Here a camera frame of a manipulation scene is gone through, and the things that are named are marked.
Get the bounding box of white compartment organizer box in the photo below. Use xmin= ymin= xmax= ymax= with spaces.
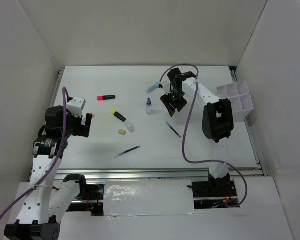
xmin=216 ymin=80 xmax=254 ymax=122

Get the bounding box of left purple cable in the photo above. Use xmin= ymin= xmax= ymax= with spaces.
xmin=0 ymin=87 xmax=72 ymax=231

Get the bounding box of tan eraser block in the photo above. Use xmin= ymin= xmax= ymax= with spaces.
xmin=118 ymin=129 xmax=126 ymax=135

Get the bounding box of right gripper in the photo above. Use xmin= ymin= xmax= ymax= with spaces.
xmin=160 ymin=89 xmax=188 ymax=118

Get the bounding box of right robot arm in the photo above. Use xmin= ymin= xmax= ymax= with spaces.
xmin=160 ymin=67 xmax=234 ymax=196

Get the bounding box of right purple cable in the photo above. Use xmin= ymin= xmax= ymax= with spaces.
xmin=158 ymin=63 xmax=248 ymax=208

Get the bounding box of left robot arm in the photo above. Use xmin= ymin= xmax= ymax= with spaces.
xmin=4 ymin=101 xmax=93 ymax=240

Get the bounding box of small blue cap bottle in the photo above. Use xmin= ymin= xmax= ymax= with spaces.
xmin=146 ymin=98 xmax=152 ymax=115

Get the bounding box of clear tape roll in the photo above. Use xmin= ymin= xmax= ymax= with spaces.
xmin=125 ymin=121 xmax=135 ymax=133

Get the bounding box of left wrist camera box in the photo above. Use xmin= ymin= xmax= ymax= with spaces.
xmin=66 ymin=96 xmax=86 ymax=118

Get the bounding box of purple cable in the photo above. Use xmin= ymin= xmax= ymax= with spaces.
xmin=0 ymin=87 xmax=72 ymax=231
xmin=158 ymin=63 xmax=248 ymax=208

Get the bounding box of white cover plate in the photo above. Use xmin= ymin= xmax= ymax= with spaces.
xmin=103 ymin=179 xmax=195 ymax=217

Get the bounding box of light blue highlighter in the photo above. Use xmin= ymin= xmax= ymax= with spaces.
xmin=145 ymin=81 xmax=163 ymax=95

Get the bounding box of yellow highlighter marker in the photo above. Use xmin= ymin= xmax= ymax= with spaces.
xmin=110 ymin=108 xmax=127 ymax=123

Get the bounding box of pink highlighter marker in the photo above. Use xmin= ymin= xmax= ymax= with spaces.
xmin=97 ymin=95 xmax=116 ymax=101

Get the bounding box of aluminium rail frame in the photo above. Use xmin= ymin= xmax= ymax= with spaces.
xmin=27 ymin=66 xmax=270 ymax=181

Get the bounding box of blue pen refill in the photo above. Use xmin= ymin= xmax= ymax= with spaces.
xmin=163 ymin=119 xmax=182 ymax=138
xmin=114 ymin=145 xmax=141 ymax=159

